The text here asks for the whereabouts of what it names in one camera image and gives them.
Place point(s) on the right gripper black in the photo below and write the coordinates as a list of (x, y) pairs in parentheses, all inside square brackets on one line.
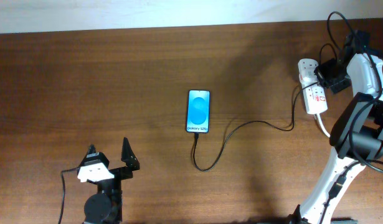
[(339, 83)]

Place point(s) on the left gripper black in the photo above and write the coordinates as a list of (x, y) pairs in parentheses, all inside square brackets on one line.
[(127, 158)]

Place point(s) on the blue screen smartphone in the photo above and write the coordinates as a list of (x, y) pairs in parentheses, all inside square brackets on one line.
[(198, 111)]

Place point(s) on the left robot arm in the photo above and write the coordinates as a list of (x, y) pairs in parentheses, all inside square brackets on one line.
[(105, 206)]

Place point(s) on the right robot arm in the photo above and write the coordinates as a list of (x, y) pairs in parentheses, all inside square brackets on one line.
[(356, 138)]

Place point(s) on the white charger plug adapter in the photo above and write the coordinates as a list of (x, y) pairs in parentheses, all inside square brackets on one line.
[(307, 77)]

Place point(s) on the white power strip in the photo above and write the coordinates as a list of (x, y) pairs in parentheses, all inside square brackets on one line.
[(313, 94)]

